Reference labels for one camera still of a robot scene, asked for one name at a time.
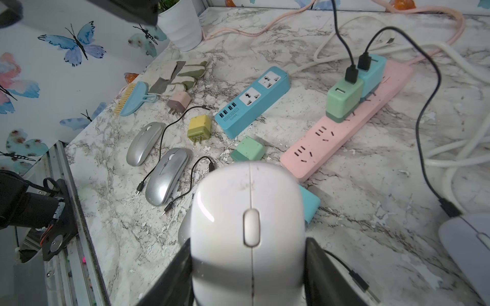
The potted plant white pot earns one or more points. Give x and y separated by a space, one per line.
179 21

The pink power strip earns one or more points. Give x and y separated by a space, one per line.
326 137

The lavender mouse far right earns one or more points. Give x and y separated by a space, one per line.
466 239

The yellow charger plug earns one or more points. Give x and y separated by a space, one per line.
199 129

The blue power strip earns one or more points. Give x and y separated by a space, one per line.
243 110

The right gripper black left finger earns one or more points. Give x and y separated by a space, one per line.
174 286

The pink charger plug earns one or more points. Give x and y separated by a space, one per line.
179 102

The green charger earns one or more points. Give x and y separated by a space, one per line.
342 99
248 150

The grey mouse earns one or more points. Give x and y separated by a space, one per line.
165 176

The white mouse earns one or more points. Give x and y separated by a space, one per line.
248 237

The teal charger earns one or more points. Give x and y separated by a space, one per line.
372 77
311 204

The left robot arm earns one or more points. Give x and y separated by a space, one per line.
26 204

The green charger front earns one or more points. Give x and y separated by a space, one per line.
248 150

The silver mouse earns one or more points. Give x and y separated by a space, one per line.
143 143
184 230

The blue yellow dustpan brush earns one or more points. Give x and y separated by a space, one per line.
135 95

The teal charger back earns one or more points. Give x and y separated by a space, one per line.
372 77

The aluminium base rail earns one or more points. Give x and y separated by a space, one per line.
72 275

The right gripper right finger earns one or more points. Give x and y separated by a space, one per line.
323 282

